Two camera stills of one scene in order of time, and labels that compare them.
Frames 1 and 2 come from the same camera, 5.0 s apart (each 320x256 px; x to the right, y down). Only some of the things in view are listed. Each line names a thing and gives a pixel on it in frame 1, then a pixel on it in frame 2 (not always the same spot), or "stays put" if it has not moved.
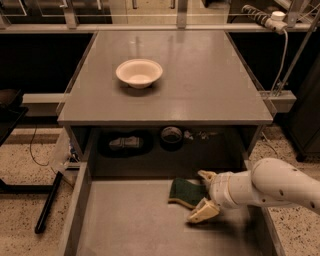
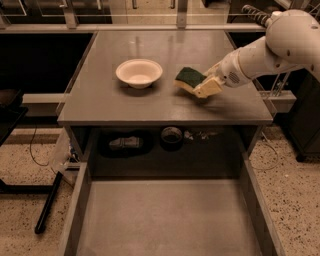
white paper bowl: x=139 y=73 stays put
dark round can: x=171 y=138 stays put
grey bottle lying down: x=126 y=143 stays put
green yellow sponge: x=185 y=192 → x=187 y=78
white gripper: x=220 y=189 → x=228 y=73
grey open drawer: x=132 y=216 stays put
